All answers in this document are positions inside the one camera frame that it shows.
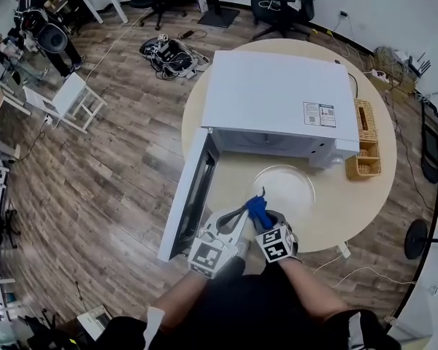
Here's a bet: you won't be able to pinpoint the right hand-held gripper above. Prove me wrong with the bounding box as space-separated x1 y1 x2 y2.
250 212 299 264

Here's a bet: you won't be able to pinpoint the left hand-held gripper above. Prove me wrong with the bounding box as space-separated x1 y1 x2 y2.
188 205 250 279

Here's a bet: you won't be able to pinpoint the blue cloth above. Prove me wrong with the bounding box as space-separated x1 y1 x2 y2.
245 186 277 230

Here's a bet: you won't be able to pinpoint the glass turntable plate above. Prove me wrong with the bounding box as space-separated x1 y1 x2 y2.
251 164 317 226

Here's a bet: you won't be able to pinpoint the person's left forearm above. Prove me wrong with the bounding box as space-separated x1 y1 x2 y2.
153 271 209 324

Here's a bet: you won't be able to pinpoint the person's right forearm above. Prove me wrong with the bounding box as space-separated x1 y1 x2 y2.
277 255 351 322

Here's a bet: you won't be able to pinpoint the white microwave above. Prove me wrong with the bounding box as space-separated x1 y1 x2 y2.
156 50 361 263

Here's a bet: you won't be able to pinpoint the person's white shoe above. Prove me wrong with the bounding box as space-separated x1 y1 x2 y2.
237 236 251 261

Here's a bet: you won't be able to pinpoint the person's black clothing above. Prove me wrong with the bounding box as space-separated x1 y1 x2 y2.
109 255 402 350

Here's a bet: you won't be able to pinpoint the round beige table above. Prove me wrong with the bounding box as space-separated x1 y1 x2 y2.
181 38 398 254

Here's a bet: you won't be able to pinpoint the wicker basket organizer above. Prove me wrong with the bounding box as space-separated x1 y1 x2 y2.
345 98 383 181

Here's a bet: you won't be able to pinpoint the black standing fan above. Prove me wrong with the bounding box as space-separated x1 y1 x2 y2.
404 219 438 261

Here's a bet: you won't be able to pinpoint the white toaster oven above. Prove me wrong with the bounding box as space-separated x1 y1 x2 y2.
76 304 113 338

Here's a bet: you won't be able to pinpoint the black folded mats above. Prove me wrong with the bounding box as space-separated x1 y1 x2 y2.
420 100 438 184

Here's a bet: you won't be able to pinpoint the white stool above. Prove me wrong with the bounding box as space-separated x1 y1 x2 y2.
23 71 109 134

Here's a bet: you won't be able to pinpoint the black swivel chair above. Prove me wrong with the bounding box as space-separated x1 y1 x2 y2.
18 306 82 350

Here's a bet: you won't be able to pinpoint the black office chair with headrest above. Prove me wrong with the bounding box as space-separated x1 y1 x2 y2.
250 0 326 42

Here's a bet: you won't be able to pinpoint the cardboard box of cables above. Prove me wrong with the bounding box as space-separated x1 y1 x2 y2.
372 45 434 104

